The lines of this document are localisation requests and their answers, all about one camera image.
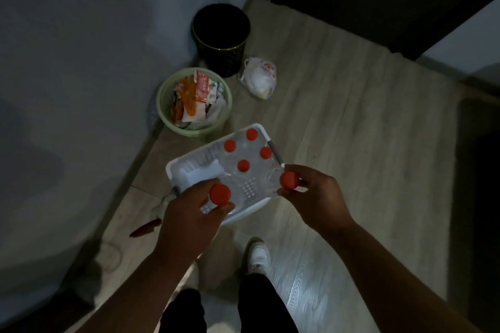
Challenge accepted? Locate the white plastic basket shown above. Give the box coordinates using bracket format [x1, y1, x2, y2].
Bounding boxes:
[165, 123, 286, 226]

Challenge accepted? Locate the person's right hand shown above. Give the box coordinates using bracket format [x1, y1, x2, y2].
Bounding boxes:
[277, 164, 354, 235]

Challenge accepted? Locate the black round trash can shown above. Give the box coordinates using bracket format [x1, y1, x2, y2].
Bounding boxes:
[190, 3, 252, 79]

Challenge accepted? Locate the person's right forearm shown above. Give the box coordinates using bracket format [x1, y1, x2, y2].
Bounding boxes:
[324, 219, 485, 333]

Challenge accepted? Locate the person's right black trouser leg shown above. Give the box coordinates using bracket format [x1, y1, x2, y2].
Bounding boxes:
[238, 272, 299, 333]

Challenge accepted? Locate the pale green waste bin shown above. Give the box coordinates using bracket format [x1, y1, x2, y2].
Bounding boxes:
[156, 67, 233, 138]

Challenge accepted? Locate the white tied plastic bag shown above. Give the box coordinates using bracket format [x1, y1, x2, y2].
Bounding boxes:
[238, 57, 278, 100]

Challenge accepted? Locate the pile of crumpled wrappers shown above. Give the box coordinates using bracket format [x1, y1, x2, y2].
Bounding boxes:
[170, 70, 227, 129]

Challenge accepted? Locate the person's left forearm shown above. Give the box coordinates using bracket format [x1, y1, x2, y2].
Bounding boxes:
[76, 247, 204, 333]

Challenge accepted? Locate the person's left hand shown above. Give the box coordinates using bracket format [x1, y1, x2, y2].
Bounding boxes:
[156, 178, 236, 264]

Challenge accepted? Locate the dark wood wardrobe unit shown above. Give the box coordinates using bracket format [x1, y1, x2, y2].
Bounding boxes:
[0, 288, 94, 333]

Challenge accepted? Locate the person's right white shoe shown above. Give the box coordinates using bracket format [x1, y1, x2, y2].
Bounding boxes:
[246, 241, 271, 276]

